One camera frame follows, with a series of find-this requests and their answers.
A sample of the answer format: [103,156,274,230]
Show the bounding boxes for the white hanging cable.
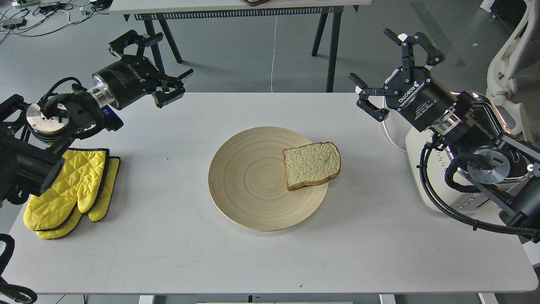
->
[270,15,278,93]

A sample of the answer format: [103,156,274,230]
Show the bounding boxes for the round bamboo plate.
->
[208,126,328,231]

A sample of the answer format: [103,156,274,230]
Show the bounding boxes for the white office chair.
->
[486,0,539,140]

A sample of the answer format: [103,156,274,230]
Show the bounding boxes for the slice of bread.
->
[282,142,342,192]

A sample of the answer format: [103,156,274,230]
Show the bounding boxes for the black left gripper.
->
[92,30,194,110]

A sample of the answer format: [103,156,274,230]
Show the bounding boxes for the cables and adapters on floor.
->
[0,0,113,43]

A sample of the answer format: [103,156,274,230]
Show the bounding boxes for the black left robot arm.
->
[0,30,194,205]

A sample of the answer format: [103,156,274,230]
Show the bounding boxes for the background table with black legs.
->
[108,0,371,93]

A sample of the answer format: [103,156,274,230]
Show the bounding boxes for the white toaster power cable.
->
[382,95,407,153]

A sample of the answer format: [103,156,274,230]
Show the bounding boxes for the yellow oven mitt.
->
[35,156,121,240]
[23,148,112,232]

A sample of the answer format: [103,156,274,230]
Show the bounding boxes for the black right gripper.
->
[348,28,458,130]

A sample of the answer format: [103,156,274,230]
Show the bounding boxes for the cream white toaster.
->
[405,92,530,215]

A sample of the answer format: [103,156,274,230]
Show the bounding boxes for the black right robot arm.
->
[349,28,539,244]

